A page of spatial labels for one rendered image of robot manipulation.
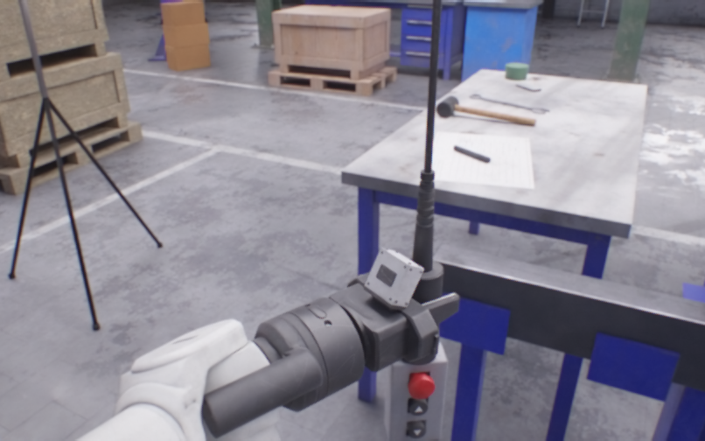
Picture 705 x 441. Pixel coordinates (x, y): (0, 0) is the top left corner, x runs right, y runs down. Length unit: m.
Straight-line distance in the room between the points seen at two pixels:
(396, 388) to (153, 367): 0.31
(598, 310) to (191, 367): 0.83
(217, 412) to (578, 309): 0.81
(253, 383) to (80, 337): 2.16
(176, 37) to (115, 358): 5.45
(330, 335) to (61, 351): 2.09
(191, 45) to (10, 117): 3.74
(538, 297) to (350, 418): 1.05
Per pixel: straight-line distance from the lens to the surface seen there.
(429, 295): 0.59
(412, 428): 0.71
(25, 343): 2.66
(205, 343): 0.46
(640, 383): 1.20
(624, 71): 7.15
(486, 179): 1.55
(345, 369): 0.52
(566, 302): 1.13
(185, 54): 7.49
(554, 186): 1.56
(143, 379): 0.45
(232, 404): 0.45
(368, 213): 1.63
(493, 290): 1.14
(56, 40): 4.38
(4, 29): 4.16
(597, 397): 2.25
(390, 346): 0.55
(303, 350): 0.49
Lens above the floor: 1.45
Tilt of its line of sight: 27 degrees down
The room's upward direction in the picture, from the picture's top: straight up
